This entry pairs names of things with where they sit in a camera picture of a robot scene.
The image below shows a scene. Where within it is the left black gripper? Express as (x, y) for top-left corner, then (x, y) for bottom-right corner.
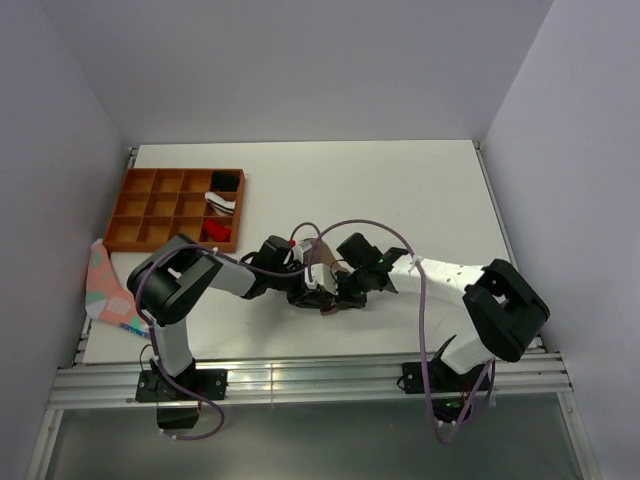
(267, 261), (329, 310)

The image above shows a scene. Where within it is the brown striped sock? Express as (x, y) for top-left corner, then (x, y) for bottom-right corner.
(294, 237), (361, 317)

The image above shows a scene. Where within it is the red christmas sock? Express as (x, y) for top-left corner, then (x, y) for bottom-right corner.
(202, 218), (232, 243)

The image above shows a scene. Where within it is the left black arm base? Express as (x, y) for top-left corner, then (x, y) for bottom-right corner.
(135, 369), (228, 403)

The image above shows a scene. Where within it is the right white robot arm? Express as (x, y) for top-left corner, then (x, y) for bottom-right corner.
(337, 233), (550, 390)

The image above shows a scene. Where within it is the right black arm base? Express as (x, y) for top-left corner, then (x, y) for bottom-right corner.
(397, 359), (474, 396)

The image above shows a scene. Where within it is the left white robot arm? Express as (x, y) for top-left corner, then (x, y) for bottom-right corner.
(126, 234), (308, 400)

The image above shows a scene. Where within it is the white black rolled sock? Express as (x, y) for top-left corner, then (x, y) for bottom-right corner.
(204, 191), (236, 216)

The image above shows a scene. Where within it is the orange compartment tray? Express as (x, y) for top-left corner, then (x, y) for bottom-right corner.
(103, 168), (245, 253)

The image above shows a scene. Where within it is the pink patterned sock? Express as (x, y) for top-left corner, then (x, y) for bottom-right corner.
(85, 239), (150, 339)

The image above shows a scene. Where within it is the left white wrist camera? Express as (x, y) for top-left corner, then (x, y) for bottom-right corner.
(289, 239), (314, 263)

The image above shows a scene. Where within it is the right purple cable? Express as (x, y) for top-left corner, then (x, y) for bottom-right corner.
(304, 218), (496, 445)

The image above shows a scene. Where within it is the purple cable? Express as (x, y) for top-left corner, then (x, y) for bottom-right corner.
(134, 222), (321, 441)
(304, 218), (496, 445)

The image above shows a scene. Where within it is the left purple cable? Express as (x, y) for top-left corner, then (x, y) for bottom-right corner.
(134, 222), (321, 441)

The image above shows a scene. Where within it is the aluminium frame rail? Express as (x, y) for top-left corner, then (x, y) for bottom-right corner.
(47, 352), (573, 410)

